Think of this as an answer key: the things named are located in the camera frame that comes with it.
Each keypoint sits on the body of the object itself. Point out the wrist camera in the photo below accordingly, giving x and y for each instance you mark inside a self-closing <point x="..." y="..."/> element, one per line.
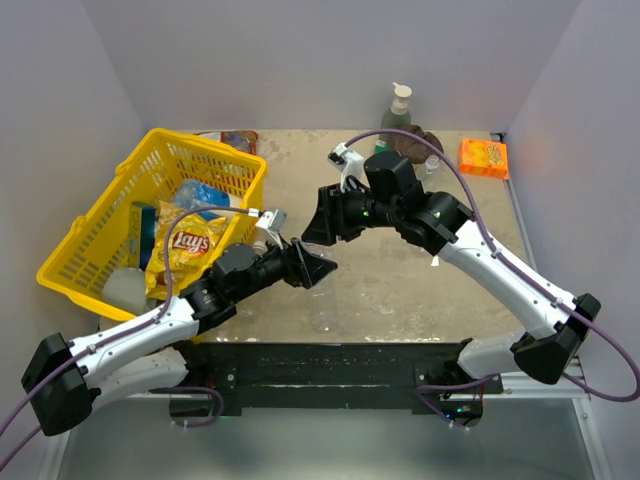
<point x="348" y="162"/>
<point x="270" y="224"/>

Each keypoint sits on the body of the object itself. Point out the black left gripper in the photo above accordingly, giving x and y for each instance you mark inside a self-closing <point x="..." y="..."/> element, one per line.
<point x="302" y="267"/>

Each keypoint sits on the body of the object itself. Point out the blue white plastic package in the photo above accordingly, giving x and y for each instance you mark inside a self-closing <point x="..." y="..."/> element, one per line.
<point x="192" y="194"/>

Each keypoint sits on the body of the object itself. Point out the green soap pump bottle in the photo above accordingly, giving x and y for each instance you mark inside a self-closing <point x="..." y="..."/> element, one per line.
<point x="398" y="115"/>

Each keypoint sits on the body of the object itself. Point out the uncapped clear bottle by bag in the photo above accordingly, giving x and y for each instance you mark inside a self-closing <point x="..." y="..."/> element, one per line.
<point x="427" y="167"/>

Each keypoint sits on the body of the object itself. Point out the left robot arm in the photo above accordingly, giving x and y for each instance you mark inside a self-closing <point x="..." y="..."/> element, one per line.
<point x="62" y="379"/>

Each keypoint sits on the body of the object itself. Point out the yellow Lays chips bag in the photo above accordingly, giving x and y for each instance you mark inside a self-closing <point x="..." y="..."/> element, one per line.
<point x="191" y="249"/>

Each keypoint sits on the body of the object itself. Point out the aluminium frame rail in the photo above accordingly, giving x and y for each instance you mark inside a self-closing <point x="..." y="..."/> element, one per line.
<point x="519" y="386"/>

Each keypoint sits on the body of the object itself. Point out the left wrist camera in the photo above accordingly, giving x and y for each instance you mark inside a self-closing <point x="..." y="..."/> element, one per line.
<point x="270" y="224"/>

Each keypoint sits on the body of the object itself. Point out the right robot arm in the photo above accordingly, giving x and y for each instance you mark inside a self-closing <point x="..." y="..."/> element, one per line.
<point x="383" y="191"/>

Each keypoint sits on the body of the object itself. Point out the yellow plastic shopping basket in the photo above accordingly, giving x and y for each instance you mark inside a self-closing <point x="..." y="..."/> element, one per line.
<point x="96" y="244"/>

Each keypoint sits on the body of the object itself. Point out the red snack bag behind basket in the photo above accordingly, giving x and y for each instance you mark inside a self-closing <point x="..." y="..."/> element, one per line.
<point x="241" y="140"/>

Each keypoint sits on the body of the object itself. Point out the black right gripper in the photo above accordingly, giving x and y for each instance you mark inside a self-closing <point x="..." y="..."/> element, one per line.
<point x="331" y="218"/>

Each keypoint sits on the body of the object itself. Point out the orange candy box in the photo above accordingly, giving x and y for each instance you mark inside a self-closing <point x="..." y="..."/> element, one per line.
<point x="483" y="158"/>

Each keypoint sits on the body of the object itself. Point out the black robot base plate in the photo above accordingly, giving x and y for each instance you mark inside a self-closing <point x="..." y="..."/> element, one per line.
<point x="229" y="378"/>

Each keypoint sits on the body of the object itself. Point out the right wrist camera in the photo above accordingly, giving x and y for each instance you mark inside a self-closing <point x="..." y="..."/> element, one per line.
<point x="348" y="162"/>

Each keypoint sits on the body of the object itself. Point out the green plastic bag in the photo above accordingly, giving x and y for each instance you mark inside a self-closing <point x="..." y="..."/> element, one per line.
<point x="381" y="146"/>

